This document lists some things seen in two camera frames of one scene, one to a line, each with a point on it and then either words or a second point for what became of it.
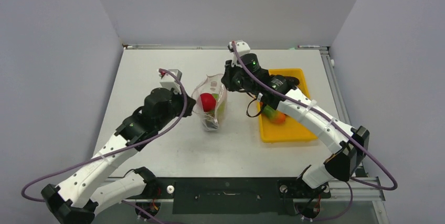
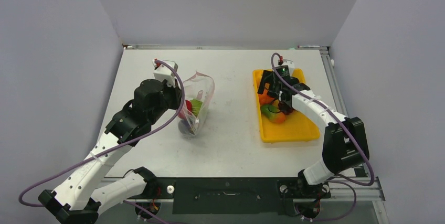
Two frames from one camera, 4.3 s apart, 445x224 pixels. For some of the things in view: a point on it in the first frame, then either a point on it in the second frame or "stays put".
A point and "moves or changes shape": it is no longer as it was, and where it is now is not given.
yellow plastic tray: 292,129 stays put
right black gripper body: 235,81 to 276,85
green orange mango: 274,116 stays put
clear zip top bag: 210,99 to 199,89
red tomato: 208,102 moves or changes shape
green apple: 221,107 to 196,106
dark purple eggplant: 211,124 to 185,126
